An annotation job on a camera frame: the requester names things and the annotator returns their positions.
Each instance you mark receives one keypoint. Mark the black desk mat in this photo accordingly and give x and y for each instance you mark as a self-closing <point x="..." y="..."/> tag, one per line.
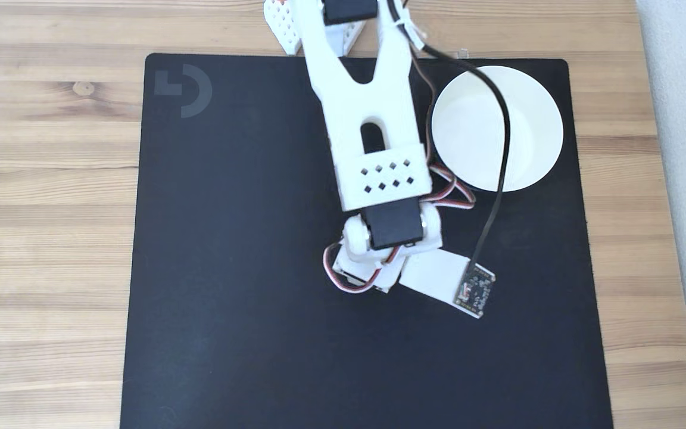
<point x="230" y="298"/>

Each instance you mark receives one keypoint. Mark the white round bowl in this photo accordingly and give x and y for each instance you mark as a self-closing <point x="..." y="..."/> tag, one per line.
<point x="474" y="131"/>

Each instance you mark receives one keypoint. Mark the small clear plastic clip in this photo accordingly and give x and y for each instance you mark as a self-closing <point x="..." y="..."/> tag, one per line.
<point x="462" y="53"/>

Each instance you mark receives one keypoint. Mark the camera board on white mount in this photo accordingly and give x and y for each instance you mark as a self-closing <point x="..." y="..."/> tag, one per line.
<point x="432" y="277"/>

